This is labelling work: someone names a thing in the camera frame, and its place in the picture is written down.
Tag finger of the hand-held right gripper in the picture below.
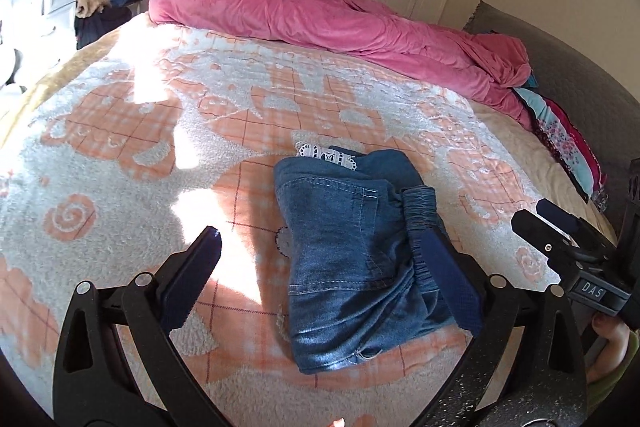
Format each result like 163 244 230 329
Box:
511 209 583 289
536 201 603 249

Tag magenta pillow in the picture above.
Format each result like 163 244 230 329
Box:
547 99 608 210

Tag pile of clothes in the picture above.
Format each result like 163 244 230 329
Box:
74 0 146 50

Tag grey padded headboard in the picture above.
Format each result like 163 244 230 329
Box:
462 1 640 248

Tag person's right hand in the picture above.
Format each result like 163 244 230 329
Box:
586 314 632 383

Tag blue denim pants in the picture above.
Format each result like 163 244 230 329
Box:
274 142 473 375

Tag orange and white printed blanket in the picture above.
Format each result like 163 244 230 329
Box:
0 12 618 427

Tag light blue floral pillow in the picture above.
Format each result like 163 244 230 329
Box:
512 77 596 202

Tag pink duvet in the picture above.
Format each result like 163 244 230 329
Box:
148 0 532 130

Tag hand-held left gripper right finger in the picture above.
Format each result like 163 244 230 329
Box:
419 227 589 427

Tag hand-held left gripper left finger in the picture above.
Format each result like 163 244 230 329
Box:
52 226 223 427

